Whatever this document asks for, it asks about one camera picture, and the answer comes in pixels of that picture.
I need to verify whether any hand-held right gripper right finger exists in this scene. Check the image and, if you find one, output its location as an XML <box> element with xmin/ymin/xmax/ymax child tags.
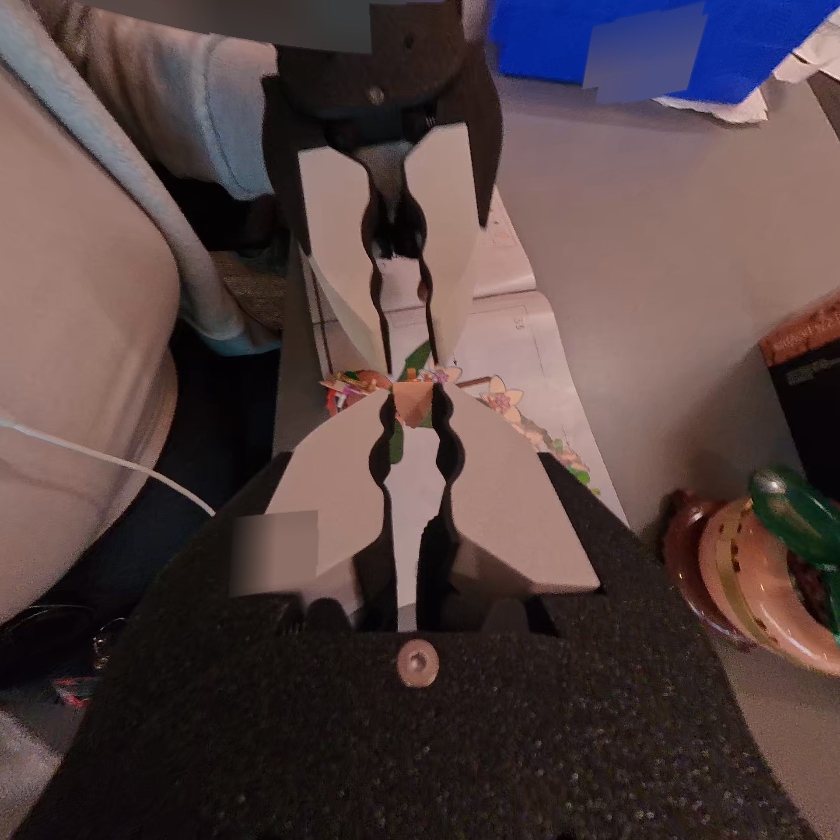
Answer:
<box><xmin>416</xmin><ymin>384</ymin><xmax>602</xmax><ymax>632</ymax></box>

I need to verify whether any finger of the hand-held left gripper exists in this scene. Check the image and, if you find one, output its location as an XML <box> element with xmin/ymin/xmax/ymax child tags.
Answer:
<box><xmin>298</xmin><ymin>148</ymin><xmax>395</xmax><ymax>376</ymax></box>
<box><xmin>406</xmin><ymin>123</ymin><xmax>484</xmax><ymax>370</ymax></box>

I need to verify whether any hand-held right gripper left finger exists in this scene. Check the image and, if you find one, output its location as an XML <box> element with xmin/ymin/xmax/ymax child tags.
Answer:
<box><xmin>266</xmin><ymin>392</ymin><xmax>399</xmax><ymax>632</ymax></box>

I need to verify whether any colourful flower paper craft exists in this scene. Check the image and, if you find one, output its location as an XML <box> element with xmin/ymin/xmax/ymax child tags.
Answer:
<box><xmin>320</xmin><ymin>341</ymin><xmax>464</xmax><ymax>468</ymax></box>

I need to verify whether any person's left forearm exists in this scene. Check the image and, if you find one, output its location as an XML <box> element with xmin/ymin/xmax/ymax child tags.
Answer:
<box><xmin>36</xmin><ymin>0</ymin><xmax>280</xmax><ymax>201</ymax></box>

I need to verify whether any grey desk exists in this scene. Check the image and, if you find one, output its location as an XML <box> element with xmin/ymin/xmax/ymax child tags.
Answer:
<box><xmin>486</xmin><ymin>72</ymin><xmax>840</xmax><ymax>834</ymax></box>

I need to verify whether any woven brown slipper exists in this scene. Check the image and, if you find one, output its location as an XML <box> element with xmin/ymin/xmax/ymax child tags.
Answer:
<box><xmin>210</xmin><ymin>252</ymin><xmax>288</xmax><ymax>330</ymax></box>

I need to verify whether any white sheet with lines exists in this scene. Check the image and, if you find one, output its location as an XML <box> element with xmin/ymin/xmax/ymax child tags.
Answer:
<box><xmin>308</xmin><ymin>189</ymin><xmax>632</xmax><ymax>529</ymax></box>

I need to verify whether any paper flower garland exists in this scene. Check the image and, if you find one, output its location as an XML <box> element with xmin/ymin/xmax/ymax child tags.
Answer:
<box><xmin>478</xmin><ymin>373</ymin><xmax>602</xmax><ymax>497</ymax></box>

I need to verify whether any blue box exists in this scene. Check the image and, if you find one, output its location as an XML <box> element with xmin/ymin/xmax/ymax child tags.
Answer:
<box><xmin>489</xmin><ymin>0</ymin><xmax>840</xmax><ymax>107</ymax></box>

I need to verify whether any green glass cactus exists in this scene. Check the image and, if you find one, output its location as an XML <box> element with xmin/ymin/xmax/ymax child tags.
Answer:
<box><xmin>748</xmin><ymin>466</ymin><xmax>840</xmax><ymax>639</ymax></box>

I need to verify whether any white lace cloth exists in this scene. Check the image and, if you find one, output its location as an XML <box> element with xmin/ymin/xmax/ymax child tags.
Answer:
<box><xmin>654</xmin><ymin>20</ymin><xmax>840</xmax><ymax>127</ymax></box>

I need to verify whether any black box with brown top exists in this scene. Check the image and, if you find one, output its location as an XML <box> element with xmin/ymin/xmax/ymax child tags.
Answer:
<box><xmin>759</xmin><ymin>294</ymin><xmax>840</xmax><ymax>488</ymax></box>

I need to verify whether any white cable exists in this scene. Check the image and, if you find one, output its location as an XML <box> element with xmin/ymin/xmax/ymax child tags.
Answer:
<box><xmin>0</xmin><ymin>415</ymin><xmax>217</xmax><ymax>519</ymax></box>

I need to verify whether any dark strap with metal clip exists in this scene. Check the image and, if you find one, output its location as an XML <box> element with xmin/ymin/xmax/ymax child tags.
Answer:
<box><xmin>0</xmin><ymin>604</ymin><xmax>129</xmax><ymax>711</ymax></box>

